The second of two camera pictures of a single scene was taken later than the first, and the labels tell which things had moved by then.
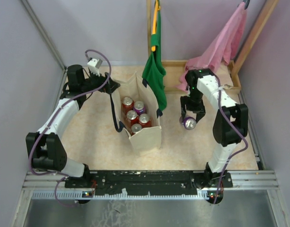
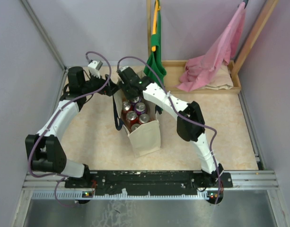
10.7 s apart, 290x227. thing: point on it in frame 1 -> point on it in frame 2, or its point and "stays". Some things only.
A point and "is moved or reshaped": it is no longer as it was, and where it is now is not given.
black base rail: (150, 182) stays
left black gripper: (110, 86) stays
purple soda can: (139, 107) stays
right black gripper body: (193, 102) -> (126, 90)
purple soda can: (189, 123) is moved or reshaped
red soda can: (132, 115) stays
